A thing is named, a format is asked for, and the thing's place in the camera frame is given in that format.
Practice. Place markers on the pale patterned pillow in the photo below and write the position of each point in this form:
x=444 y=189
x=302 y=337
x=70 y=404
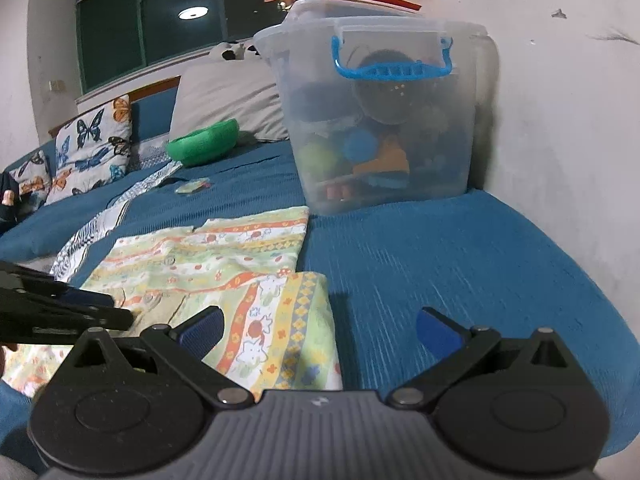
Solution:
x=147 y=155

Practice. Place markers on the striped white blue cloth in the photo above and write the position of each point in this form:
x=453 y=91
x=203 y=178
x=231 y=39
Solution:
x=100 y=220

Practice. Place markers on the small butterfly print pillow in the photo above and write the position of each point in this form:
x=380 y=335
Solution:
x=32 y=175

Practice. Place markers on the small green packet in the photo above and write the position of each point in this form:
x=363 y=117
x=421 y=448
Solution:
x=192 y=186

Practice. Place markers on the clear plastic storage bin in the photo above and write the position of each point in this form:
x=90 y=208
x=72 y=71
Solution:
x=320 y=75

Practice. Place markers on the green toy ball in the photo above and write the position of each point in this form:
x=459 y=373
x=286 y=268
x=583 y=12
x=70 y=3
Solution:
x=322 y=160

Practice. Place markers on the green plush bowl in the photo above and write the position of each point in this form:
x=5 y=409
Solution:
x=200 y=145

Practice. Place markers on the orange plastic toy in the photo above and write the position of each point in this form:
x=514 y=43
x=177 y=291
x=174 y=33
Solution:
x=387 y=160

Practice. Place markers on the pastel printed children's shirt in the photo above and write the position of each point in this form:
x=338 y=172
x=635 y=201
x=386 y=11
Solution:
x=225 y=260

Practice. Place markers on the dark green framed window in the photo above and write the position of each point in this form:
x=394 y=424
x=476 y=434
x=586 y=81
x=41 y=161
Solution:
x=125 y=25

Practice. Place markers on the blue bed blanket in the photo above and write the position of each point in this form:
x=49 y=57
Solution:
x=450 y=270

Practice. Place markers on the grey pillow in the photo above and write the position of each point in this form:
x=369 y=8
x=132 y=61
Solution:
x=225 y=95

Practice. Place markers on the dark cloth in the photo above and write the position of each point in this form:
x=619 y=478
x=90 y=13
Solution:
x=9 y=212

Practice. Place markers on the white wall socket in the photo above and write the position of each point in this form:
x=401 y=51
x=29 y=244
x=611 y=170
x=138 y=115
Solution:
x=58 y=86

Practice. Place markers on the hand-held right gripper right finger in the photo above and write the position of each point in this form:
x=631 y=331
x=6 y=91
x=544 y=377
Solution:
x=440 y=335

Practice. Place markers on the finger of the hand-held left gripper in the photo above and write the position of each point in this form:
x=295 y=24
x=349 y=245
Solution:
x=90 y=298
x=100 y=319

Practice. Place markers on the large butterfly print pillow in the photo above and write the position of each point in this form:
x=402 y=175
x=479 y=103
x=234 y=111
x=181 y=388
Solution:
x=92 y=145

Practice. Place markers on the blue toy ball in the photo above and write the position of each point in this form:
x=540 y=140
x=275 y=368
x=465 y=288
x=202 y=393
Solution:
x=361 y=144

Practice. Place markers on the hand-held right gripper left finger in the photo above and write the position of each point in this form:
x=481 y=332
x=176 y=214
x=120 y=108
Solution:
x=202 y=334

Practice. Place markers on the black and white plush toy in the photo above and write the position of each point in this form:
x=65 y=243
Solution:
x=232 y=51

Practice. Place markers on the wooden blue padded headboard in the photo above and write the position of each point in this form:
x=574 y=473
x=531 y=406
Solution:
x=150 y=115

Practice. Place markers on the black toy ball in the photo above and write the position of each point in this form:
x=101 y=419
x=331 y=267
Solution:
x=395 y=90

